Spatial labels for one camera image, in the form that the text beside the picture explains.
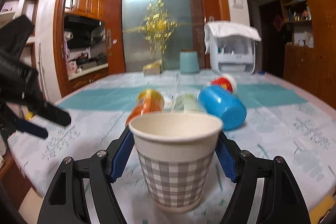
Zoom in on grey checkered paper cup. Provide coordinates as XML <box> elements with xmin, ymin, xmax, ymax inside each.
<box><xmin>129</xmin><ymin>112</ymin><xmax>223</xmax><ymax>213</ymax></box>

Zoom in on blue plastic cup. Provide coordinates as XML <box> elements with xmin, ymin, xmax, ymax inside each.
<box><xmin>198</xmin><ymin>85</ymin><xmax>247</xmax><ymax>131</ymax></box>

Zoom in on red paper cup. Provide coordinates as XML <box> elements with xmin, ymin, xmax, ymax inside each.
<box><xmin>207</xmin><ymin>74</ymin><xmax>238</xmax><ymax>94</ymax></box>

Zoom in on tree pattern tablecloth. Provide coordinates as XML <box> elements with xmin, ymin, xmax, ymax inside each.
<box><xmin>8</xmin><ymin>71</ymin><xmax>335</xmax><ymax>223</ymax></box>

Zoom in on orange plastic bottle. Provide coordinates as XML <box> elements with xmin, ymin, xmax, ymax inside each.
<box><xmin>125</xmin><ymin>89</ymin><xmax>165</xmax><ymax>126</ymax></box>

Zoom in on yellow tissue box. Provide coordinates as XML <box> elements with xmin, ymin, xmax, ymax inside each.
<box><xmin>142</xmin><ymin>60</ymin><xmax>162</xmax><ymax>76</ymax></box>

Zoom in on green label clear bottle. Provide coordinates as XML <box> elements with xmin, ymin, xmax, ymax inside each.
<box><xmin>171</xmin><ymin>93</ymin><xmax>206</xmax><ymax>113</ymax></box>

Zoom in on frosted glass sliding door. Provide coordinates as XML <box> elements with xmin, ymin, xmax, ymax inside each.
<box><xmin>121</xmin><ymin>0</ymin><xmax>204</xmax><ymax>72</ymax></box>

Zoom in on teal canister brown lid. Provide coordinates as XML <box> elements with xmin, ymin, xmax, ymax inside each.
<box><xmin>179</xmin><ymin>51</ymin><xmax>200</xmax><ymax>74</ymax></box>

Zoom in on white desktop organizer box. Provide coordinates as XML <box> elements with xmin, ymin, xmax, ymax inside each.
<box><xmin>209</xmin><ymin>36</ymin><xmax>256</xmax><ymax>74</ymax></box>

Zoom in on white towel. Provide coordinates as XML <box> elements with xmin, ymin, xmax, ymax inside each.
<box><xmin>204</xmin><ymin>20</ymin><xmax>261</xmax><ymax>54</ymax></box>

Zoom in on wooden wall cabinet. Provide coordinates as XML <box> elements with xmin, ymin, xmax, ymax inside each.
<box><xmin>280</xmin><ymin>0</ymin><xmax>335</xmax><ymax>107</ymax></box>

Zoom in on white wall switch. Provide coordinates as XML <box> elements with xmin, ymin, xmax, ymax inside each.
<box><xmin>232</xmin><ymin>0</ymin><xmax>244</xmax><ymax>10</ymax></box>

